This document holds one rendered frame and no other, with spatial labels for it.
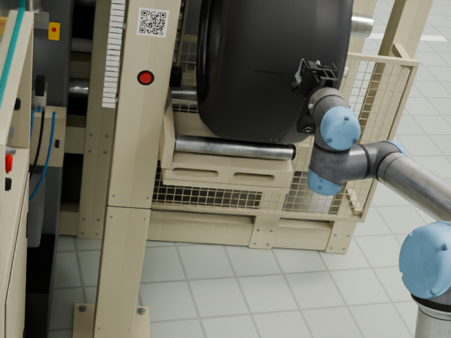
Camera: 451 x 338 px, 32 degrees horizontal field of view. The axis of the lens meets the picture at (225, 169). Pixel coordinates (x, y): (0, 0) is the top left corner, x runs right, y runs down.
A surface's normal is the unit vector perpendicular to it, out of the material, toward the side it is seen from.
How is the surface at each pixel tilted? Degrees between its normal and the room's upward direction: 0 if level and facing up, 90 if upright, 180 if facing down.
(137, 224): 90
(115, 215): 90
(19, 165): 0
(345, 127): 84
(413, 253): 83
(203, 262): 0
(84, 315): 0
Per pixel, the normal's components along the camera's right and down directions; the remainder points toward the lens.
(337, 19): 0.44, 0.04
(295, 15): 0.18, 0.06
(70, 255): 0.17, -0.81
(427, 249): -0.90, 0.00
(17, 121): 0.11, 0.58
